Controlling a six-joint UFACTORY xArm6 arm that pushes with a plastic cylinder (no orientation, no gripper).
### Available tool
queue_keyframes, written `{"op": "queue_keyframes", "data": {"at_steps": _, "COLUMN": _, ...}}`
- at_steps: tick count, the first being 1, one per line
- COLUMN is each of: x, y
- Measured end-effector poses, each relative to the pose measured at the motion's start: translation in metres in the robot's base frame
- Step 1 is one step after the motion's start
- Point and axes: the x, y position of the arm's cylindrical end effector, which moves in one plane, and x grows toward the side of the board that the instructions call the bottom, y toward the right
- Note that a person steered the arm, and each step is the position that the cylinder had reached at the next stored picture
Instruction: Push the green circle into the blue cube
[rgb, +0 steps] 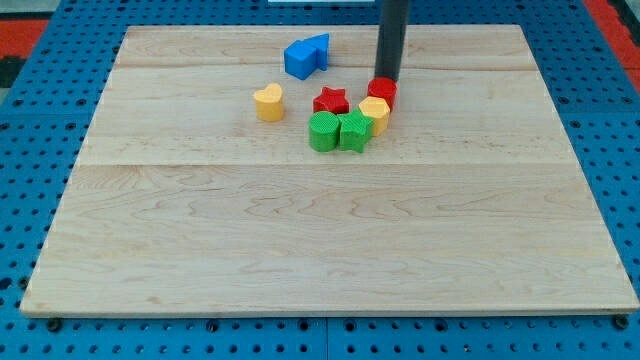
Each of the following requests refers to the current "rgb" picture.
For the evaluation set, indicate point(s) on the yellow hexagon block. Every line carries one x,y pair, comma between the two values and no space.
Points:
378,110

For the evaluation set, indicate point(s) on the blue cube block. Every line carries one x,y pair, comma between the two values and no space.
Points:
300,59

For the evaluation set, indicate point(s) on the green cylinder block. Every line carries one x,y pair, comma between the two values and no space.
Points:
324,130

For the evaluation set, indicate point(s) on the red cylinder block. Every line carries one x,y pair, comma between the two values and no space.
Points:
383,87

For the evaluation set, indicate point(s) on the green star block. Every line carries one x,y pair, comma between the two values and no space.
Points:
355,131

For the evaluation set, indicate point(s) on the yellow heart block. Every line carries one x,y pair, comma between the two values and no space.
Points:
269,103

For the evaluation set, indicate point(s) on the red star block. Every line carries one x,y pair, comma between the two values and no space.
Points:
331,100

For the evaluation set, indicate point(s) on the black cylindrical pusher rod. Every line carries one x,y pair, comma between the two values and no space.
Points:
393,21

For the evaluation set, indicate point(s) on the light wooden board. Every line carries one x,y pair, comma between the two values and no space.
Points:
182,203

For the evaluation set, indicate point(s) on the blue triangle block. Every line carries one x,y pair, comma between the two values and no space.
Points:
321,44

